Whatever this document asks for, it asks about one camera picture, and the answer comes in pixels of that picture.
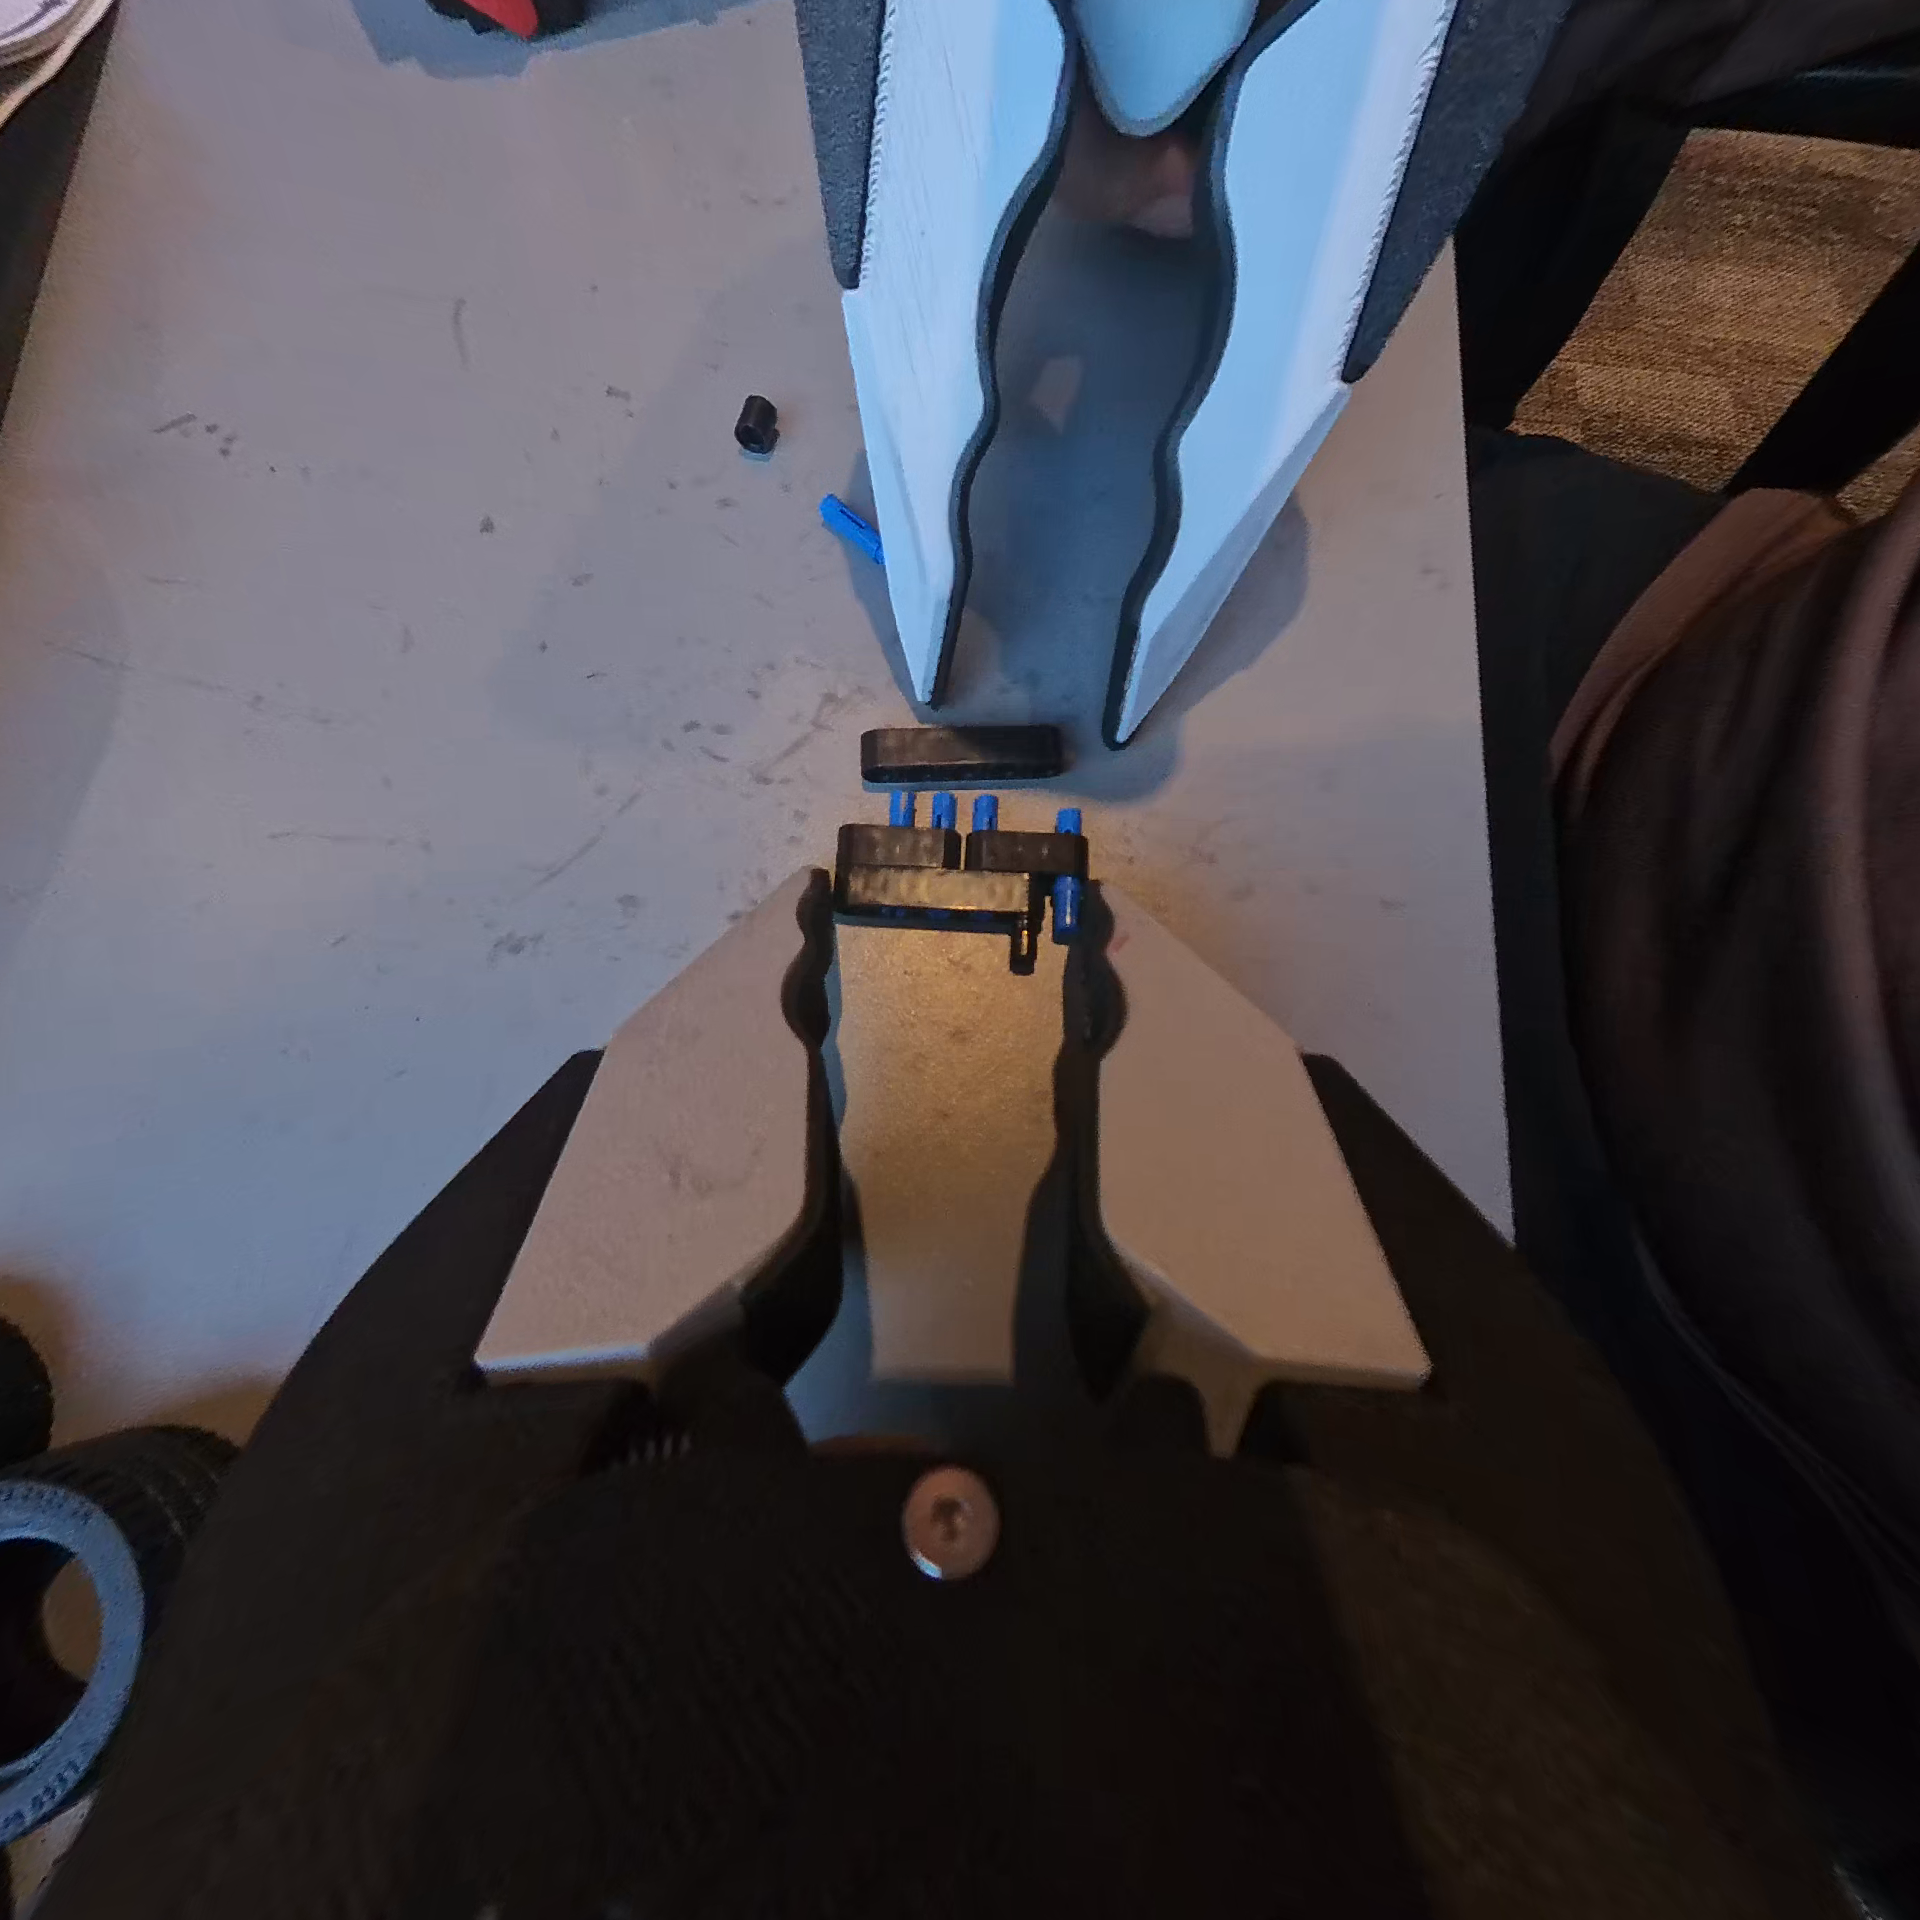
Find open instruction booklet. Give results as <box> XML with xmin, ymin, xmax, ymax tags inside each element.
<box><xmin>0</xmin><ymin>0</ymin><xmax>120</xmax><ymax>128</ymax></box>

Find person's right hand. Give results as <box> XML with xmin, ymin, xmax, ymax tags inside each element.
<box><xmin>1072</xmin><ymin>133</ymin><xmax>1209</xmax><ymax>243</ymax></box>

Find black toy beam with holes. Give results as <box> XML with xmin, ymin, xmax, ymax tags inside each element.
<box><xmin>860</xmin><ymin>725</ymin><xmax>1068</xmax><ymax>789</ymax></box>

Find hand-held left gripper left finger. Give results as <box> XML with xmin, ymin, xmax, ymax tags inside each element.
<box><xmin>472</xmin><ymin>865</ymin><xmax>849</xmax><ymax>1449</ymax></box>

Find black toy tyre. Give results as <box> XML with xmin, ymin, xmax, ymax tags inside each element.
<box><xmin>37</xmin><ymin>1421</ymin><xmax>245</xmax><ymax>1592</ymax></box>
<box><xmin>0</xmin><ymin>1317</ymin><xmax>57</xmax><ymax>1469</ymax></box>
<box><xmin>0</xmin><ymin>1476</ymin><xmax>149</xmax><ymax>1846</ymax></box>

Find black chair frame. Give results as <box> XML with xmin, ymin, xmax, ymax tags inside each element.
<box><xmin>1457</xmin><ymin>88</ymin><xmax>1920</xmax><ymax>505</ymax></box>

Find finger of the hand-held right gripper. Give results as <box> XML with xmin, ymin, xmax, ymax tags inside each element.
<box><xmin>1099</xmin><ymin>0</ymin><xmax>1461</xmax><ymax>751</ymax></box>
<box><xmin>837</xmin><ymin>0</ymin><xmax>1081</xmax><ymax>711</ymax></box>

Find black beam assembly blue pins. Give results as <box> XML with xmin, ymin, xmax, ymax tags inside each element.
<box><xmin>830</xmin><ymin>790</ymin><xmax>1088</xmax><ymax>975</ymax></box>

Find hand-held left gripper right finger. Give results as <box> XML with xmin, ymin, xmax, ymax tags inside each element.
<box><xmin>1049</xmin><ymin>878</ymin><xmax>1434</xmax><ymax>1461</ymax></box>

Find person's brown jacket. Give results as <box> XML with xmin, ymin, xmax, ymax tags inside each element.
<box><xmin>1545</xmin><ymin>480</ymin><xmax>1920</xmax><ymax>1441</ymax></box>

